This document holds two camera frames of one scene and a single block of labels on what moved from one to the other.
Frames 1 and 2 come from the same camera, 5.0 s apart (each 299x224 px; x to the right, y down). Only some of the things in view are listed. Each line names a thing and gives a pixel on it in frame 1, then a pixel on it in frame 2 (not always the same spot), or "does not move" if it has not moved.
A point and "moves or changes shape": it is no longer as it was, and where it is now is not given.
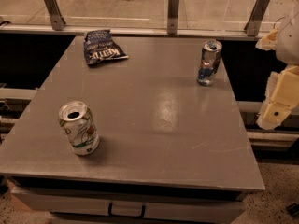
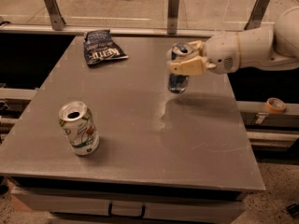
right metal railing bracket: (253, 24) does not move
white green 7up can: (79, 127) does not move
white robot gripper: (290, 39) to (221, 54)
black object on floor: (293, 209) does not move
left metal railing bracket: (58, 21) does not move
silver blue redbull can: (209, 62) moves or changes shape
